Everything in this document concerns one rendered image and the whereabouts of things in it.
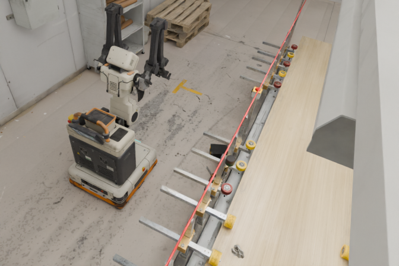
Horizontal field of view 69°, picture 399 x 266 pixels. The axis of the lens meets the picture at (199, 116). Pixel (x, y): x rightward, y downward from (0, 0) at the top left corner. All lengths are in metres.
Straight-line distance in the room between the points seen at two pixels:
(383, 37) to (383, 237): 0.30
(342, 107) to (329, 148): 0.06
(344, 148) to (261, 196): 1.72
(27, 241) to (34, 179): 0.65
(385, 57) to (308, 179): 2.02
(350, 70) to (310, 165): 1.99
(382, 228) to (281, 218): 1.89
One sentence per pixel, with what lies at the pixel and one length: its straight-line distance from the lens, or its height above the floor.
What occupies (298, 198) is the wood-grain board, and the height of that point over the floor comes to 0.90.
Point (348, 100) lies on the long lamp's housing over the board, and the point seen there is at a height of 2.38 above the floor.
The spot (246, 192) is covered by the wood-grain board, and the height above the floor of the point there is 0.90.
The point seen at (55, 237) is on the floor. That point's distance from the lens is 3.02.
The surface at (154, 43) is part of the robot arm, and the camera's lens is 2.39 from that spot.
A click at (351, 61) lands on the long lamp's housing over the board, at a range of 0.56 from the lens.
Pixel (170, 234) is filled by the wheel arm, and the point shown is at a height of 0.96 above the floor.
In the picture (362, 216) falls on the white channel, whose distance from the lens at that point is 0.25.
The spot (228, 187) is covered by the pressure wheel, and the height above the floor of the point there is 0.91.
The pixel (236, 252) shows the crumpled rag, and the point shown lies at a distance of 1.90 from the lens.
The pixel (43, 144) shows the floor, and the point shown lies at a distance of 3.72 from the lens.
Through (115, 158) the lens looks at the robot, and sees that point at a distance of 2.52.
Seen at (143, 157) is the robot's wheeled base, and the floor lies 0.28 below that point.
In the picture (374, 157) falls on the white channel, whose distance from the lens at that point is 0.27.
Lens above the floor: 2.61
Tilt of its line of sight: 42 degrees down
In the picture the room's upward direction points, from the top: 9 degrees clockwise
